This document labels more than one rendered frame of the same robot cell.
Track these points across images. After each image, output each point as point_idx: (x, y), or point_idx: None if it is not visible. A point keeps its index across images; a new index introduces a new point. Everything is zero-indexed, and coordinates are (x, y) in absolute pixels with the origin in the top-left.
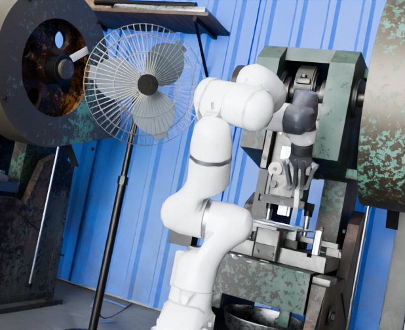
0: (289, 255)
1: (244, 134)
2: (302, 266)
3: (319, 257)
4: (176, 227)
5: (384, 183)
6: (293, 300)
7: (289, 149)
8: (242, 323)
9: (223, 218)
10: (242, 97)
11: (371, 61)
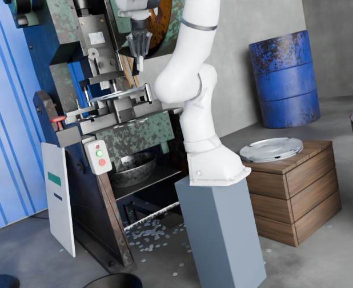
0: (139, 109)
1: (58, 32)
2: (149, 111)
3: (156, 100)
4: (183, 97)
5: None
6: (165, 132)
7: (95, 35)
8: (133, 171)
9: (208, 73)
10: None
11: None
